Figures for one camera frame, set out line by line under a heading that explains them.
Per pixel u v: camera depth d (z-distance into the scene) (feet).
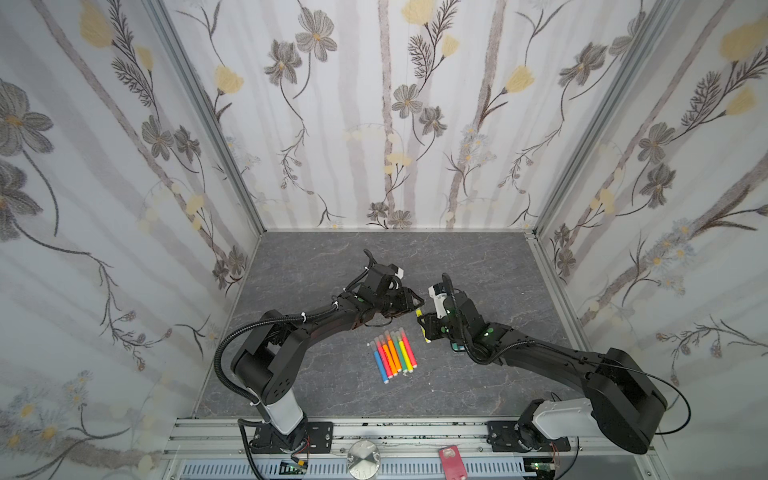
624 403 1.39
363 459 1.94
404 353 2.89
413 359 2.85
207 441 2.46
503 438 2.41
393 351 2.90
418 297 2.71
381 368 2.79
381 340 2.97
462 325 2.10
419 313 2.76
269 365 1.50
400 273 2.75
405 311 2.54
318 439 2.42
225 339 1.45
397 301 2.57
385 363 2.82
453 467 2.30
